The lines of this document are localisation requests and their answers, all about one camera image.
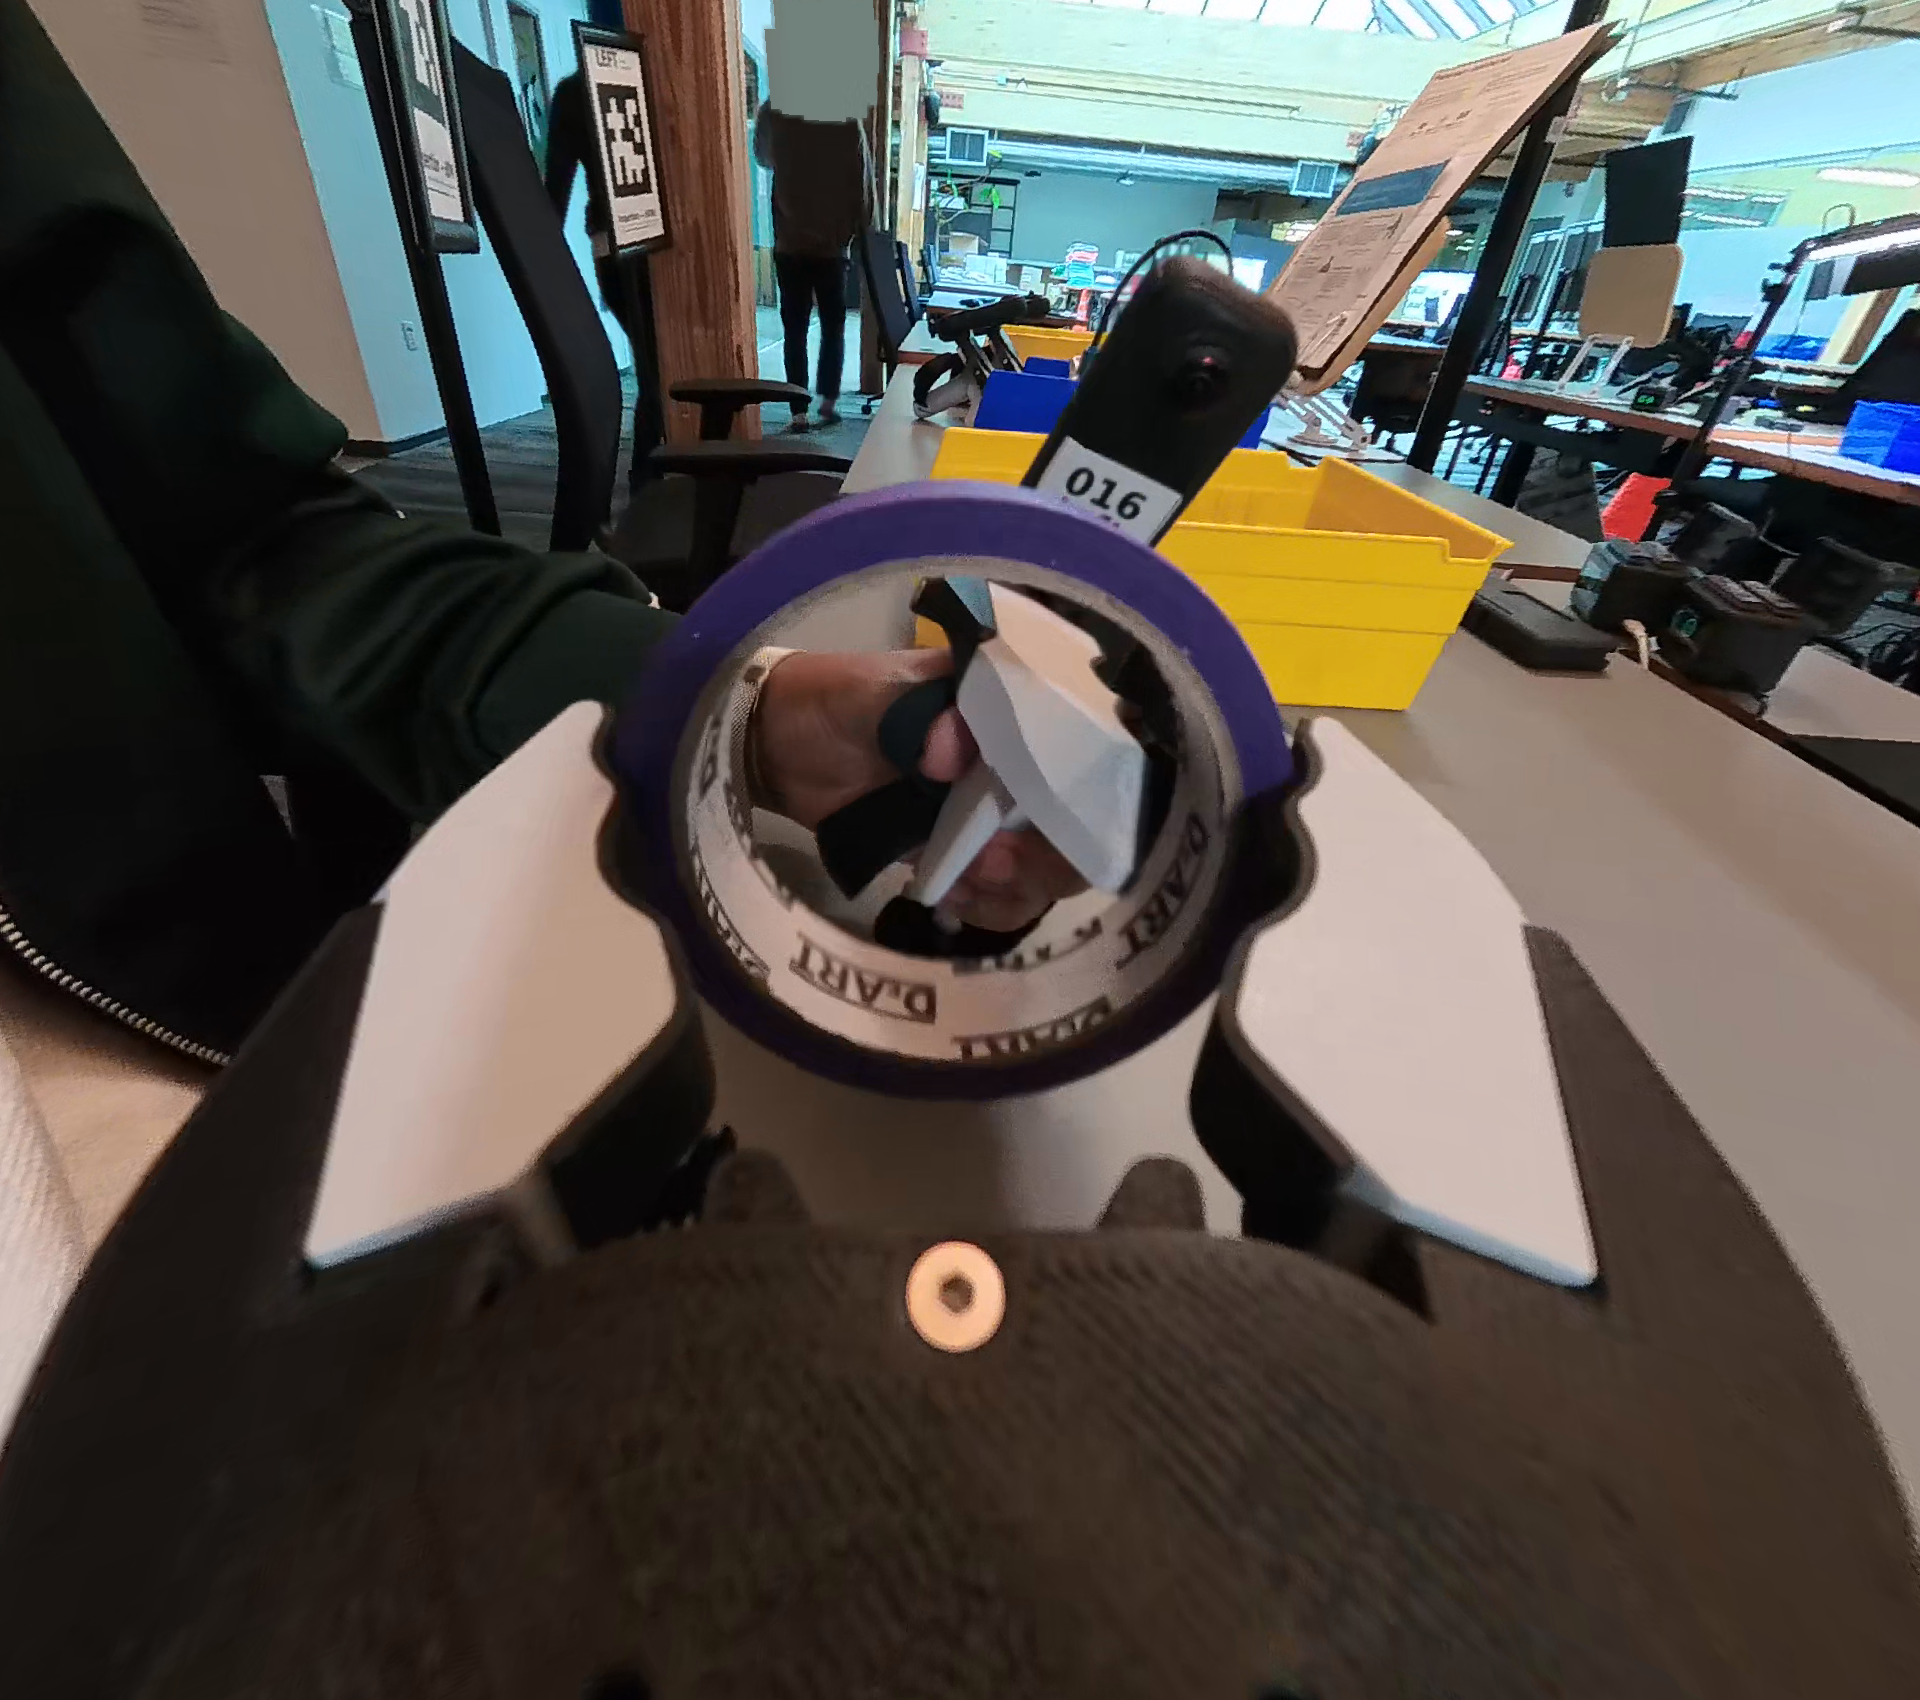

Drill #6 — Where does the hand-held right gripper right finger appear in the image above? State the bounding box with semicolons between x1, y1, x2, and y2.
1195;718;1598;1287

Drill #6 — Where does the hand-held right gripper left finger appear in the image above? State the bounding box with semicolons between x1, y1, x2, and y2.
305;698;705;1269

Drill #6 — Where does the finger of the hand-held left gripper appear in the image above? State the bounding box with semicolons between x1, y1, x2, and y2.
957;588;1157;896

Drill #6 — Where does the purple tape roll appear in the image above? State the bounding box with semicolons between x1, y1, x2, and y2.
608;480;1302;1104

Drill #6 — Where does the person's left forearm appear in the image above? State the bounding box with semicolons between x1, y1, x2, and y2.
298;503;692;836

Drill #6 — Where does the grey desk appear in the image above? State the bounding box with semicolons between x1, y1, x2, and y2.
662;321;1920;1584

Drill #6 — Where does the person's left hand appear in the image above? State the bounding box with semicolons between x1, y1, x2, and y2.
741;651;958;836

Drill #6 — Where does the blue plastic bin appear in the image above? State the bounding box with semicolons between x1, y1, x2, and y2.
972;363;1280;454
1835;396;1920;473

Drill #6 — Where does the brown board on white stand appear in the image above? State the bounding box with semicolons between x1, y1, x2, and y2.
1264;21;1624;445

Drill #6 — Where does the flat black device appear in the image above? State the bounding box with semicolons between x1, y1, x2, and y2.
1459;571;1624;676

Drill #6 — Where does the black steel pole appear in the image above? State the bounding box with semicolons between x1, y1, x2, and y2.
1406;0;1698;473

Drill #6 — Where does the black charger box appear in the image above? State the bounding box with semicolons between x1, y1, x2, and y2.
1649;571;1827;698
1569;536;1691;640

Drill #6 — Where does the black and beige panel board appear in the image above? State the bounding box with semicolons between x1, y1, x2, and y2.
1579;133;1698;383

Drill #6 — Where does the dark green zip jacket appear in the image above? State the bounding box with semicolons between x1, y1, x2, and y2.
0;0;681;1078

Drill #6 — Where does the small framed marker sign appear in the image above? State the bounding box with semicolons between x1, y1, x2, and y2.
565;21;681;268

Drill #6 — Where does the black office chair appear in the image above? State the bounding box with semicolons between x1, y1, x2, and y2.
445;34;863;609

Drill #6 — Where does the light bar on stand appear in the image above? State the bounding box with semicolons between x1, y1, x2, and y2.
1785;212;1920;302

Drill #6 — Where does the large framed poster sign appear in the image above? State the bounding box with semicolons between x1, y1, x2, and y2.
339;0;504;536

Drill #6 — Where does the black gooseneck cable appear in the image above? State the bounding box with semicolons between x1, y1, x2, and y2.
1113;226;1236;355

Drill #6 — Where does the black and grey strapped device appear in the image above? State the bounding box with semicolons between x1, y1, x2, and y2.
911;296;1052;424

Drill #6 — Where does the wooden support post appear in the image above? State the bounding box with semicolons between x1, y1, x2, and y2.
605;0;761;445

